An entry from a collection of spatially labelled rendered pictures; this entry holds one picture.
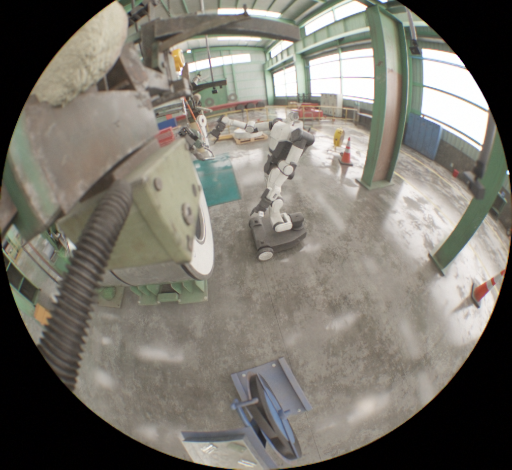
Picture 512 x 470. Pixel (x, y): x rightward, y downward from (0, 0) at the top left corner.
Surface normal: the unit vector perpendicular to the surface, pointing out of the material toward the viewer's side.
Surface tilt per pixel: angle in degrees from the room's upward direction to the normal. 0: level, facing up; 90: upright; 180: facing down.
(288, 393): 0
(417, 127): 90
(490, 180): 90
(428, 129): 90
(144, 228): 88
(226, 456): 0
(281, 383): 0
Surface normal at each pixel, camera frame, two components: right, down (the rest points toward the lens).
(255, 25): 0.43, 0.56
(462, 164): -0.97, 0.21
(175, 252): 0.20, 0.60
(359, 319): -0.11, -0.75
